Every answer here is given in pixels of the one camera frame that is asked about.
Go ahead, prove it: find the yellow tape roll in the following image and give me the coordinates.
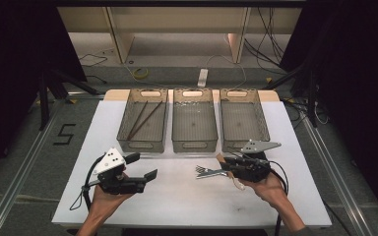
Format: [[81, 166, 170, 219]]
[[132, 67, 150, 81]]

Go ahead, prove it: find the black curtain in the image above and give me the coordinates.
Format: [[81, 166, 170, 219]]
[[279, 0, 378, 227], [0, 0, 89, 190]]

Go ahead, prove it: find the person's left hand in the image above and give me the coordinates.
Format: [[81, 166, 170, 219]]
[[90, 173, 136, 219]]

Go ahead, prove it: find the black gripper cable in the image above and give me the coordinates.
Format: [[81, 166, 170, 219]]
[[69, 155, 107, 211], [268, 159, 290, 236]]

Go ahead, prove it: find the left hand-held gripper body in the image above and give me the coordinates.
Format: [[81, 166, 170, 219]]
[[93, 147, 147, 195]]

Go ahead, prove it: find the beige wooden shelf unit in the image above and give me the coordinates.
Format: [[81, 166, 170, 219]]
[[57, 6, 303, 65]]

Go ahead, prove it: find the grey translucent plastic bin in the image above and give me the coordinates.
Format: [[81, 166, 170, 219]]
[[171, 88, 219, 153], [116, 88, 169, 153], [220, 88, 271, 153]]

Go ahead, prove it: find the dark brown chopstick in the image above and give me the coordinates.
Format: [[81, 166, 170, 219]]
[[128, 100, 163, 141], [126, 100, 149, 141]]

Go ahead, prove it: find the white floor cable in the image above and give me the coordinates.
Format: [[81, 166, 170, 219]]
[[206, 53, 248, 90]]

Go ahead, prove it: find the white table cover sheet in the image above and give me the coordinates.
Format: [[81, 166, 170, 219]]
[[51, 99, 333, 228]]

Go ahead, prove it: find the aluminium floor rail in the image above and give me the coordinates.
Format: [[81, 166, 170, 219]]
[[301, 114, 377, 236], [0, 92, 106, 236]]

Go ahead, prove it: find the thin black floor cable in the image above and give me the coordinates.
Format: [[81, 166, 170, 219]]
[[78, 53, 109, 86]]

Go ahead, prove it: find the black metal stand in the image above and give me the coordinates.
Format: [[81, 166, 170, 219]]
[[261, 60, 320, 129], [36, 67, 100, 132]]

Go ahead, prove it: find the person's right hand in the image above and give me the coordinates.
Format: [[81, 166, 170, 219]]
[[242, 173, 288, 209]]

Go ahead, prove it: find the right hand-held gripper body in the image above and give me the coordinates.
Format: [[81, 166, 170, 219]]
[[232, 139, 283, 184]]

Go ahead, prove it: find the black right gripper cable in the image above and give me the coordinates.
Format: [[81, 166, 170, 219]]
[[268, 159, 290, 236]]

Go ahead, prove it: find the bundle of black cables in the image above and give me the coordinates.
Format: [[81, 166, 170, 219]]
[[243, 7, 288, 76]]

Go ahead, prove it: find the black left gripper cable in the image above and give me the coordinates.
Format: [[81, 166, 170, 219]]
[[69, 155, 107, 211]]

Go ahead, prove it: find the white power strip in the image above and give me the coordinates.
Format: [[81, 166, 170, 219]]
[[197, 68, 210, 89]]

